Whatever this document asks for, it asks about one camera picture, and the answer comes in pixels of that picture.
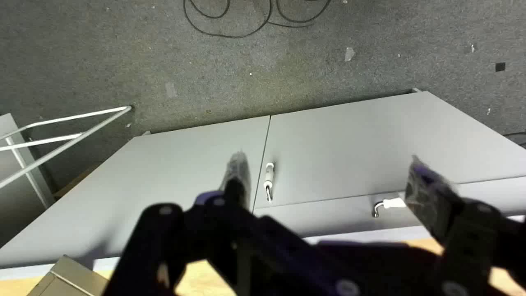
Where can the small black square piece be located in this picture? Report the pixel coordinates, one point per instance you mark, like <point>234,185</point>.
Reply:
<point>500,67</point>

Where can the grey cabinet door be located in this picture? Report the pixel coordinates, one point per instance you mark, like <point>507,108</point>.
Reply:
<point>164,172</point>

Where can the grey cabinet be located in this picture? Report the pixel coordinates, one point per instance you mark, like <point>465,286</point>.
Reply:
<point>337,144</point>

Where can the shallow grey drawer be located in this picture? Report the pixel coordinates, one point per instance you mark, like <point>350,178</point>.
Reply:
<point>328,218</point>

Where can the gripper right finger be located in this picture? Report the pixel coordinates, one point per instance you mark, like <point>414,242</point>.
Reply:
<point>468,230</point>

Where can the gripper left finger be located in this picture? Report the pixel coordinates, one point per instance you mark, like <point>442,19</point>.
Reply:
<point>160,230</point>

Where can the large grey drawer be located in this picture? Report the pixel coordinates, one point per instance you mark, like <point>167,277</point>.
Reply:
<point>349,148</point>

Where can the tan box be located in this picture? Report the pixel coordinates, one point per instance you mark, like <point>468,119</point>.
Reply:
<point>70,277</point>

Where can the white paper scrap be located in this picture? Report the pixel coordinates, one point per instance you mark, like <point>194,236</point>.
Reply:
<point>349,54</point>

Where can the white metal frame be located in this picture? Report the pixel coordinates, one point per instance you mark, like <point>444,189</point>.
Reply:
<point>61,144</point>

